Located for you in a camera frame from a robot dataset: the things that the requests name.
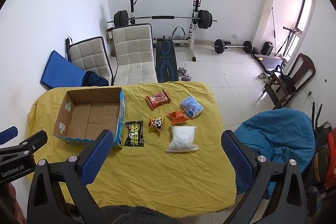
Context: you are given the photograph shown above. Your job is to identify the white powder plastic bag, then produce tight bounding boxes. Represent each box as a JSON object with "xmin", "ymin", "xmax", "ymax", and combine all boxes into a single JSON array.
[{"xmin": 166, "ymin": 126, "xmax": 199, "ymax": 153}]

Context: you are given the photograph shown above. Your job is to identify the light blue tissue pack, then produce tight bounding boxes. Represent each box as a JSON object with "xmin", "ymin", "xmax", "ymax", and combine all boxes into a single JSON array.
[{"xmin": 180, "ymin": 96, "xmax": 204, "ymax": 118}]

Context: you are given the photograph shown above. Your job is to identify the orange snack packet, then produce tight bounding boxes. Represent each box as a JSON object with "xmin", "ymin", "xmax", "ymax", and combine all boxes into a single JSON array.
[{"xmin": 167, "ymin": 110, "xmax": 189, "ymax": 126}]

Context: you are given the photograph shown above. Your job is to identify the black yellow wipes packet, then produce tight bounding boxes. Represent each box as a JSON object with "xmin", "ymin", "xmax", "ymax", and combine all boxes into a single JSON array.
[{"xmin": 124, "ymin": 121, "xmax": 144, "ymax": 147}]

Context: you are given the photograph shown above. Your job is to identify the yellow panda snack packet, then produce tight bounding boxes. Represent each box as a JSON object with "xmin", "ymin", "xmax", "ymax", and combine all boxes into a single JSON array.
[{"xmin": 147, "ymin": 115, "xmax": 165, "ymax": 133}]

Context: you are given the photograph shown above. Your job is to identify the red floral snack packet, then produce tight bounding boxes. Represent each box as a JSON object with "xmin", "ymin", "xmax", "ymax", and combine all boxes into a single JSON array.
[{"xmin": 145, "ymin": 89, "xmax": 171, "ymax": 110}]

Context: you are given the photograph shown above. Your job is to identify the teal bean bag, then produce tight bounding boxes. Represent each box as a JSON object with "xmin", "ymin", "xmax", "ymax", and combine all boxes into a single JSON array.
[{"xmin": 233, "ymin": 107, "xmax": 316, "ymax": 200}]

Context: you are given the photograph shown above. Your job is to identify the open cardboard box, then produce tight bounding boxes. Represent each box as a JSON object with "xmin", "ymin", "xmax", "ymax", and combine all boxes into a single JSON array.
[{"xmin": 53, "ymin": 86, "xmax": 126, "ymax": 149}]

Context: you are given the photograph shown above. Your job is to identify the yellow tablecloth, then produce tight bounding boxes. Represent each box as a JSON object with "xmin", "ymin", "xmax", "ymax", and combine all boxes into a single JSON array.
[{"xmin": 26, "ymin": 82, "xmax": 236, "ymax": 218}]

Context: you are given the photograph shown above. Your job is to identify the blue foam mat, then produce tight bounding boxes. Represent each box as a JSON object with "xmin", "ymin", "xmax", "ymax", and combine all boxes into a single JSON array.
[{"xmin": 41, "ymin": 51, "xmax": 85, "ymax": 89}]

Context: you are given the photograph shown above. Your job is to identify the dark wooden chair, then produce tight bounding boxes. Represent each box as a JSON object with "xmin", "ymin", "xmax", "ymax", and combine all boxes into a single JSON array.
[{"xmin": 263, "ymin": 53, "xmax": 316, "ymax": 110}]

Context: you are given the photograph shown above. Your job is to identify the dark blue cloth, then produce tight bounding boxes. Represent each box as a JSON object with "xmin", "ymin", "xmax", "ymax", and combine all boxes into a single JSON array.
[{"xmin": 81, "ymin": 71, "xmax": 109, "ymax": 86}]

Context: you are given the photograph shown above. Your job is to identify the black treadmill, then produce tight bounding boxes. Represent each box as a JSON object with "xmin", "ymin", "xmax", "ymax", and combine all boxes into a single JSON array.
[{"xmin": 252, "ymin": 27, "xmax": 302, "ymax": 74}]

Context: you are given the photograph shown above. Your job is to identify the white padded chair left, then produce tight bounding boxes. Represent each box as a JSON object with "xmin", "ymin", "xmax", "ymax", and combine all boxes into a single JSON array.
[{"xmin": 65, "ymin": 36, "xmax": 114, "ymax": 85}]

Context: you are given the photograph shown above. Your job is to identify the white padded chair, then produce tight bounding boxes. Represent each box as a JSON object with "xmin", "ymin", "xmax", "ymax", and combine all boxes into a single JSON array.
[
  {"xmin": 112, "ymin": 23, "xmax": 157, "ymax": 86},
  {"xmin": 65, "ymin": 36, "xmax": 114, "ymax": 85}
]

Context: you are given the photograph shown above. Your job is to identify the chrome dumbbells on floor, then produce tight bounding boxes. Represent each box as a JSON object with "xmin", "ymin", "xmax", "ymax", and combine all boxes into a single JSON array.
[{"xmin": 177, "ymin": 68, "xmax": 192, "ymax": 82}]

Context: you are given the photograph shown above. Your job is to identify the barbell on floor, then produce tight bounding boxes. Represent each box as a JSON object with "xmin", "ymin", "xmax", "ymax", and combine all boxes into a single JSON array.
[{"xmin": 213, "ymin": 39, "xmax": 253, "ymax": 54}]

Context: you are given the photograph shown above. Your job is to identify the black blue workout bench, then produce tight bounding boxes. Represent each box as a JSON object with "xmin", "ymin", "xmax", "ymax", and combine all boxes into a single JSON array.
[{"xmin": 155, "ymin": 40, "xmax": 178, "ymax": 83}]

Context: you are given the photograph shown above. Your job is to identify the white padded chair right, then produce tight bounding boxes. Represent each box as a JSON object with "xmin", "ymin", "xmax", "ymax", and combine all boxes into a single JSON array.
[{"xmin": 112, "ymin": 23, "xmax": 157, "ymax": 86}]

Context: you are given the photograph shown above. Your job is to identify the barbell on rack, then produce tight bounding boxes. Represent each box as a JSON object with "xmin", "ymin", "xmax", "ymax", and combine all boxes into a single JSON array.
[{"xmin": 107, "ymin": 10, "xmax": 217, "ymax": 29}]

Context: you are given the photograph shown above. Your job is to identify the white bench press rack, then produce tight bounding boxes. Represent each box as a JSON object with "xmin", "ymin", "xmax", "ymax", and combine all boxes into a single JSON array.
[{"xmin": 130, "ymin": 0, "xmax": 202, "ymax": 62}]

